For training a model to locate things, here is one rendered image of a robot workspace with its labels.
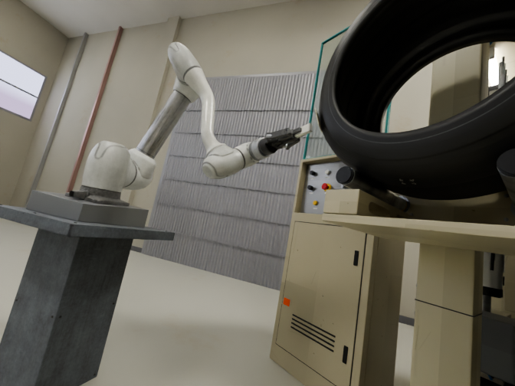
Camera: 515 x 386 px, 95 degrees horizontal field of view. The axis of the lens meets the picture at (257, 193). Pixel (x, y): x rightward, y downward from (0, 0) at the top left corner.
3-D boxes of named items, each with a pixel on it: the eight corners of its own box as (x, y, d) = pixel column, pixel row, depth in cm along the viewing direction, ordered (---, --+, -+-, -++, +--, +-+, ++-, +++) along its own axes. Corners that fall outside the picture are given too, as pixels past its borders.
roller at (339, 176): (392, 198, 80) (408, 197, 76) (392, 211, 79) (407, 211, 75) (336, 167, 59) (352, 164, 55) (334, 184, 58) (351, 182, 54)
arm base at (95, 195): (53, 194, 95) (56, 181, 96) (100, 199, 117) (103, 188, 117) (88, 202, 91) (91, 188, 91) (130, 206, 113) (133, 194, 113)
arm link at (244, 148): (268, 158, 109) (249, 168, 101) (247, 166, 121) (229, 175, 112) (259, 136, 108) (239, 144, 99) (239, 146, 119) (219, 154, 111)
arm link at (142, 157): (98, 177, 117) (124, 182, 139) (125, 194, 116) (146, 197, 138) (182, 50, 122) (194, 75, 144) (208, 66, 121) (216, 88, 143)
